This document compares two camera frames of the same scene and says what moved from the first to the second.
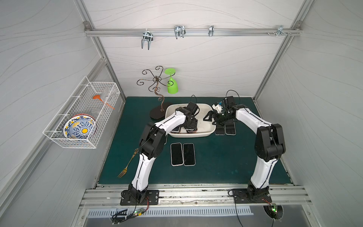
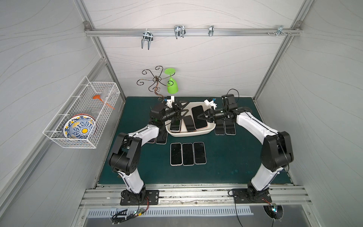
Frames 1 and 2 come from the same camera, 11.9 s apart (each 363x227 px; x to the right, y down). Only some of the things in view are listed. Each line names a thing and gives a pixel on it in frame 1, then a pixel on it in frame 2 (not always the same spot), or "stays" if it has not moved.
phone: x=176 y=130 stays
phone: x=220 y=130 stays
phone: x=189 y=154 stays
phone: x=192 y=130 to x=199 y=152
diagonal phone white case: x=229 y=127 stays
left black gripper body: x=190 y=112 to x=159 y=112
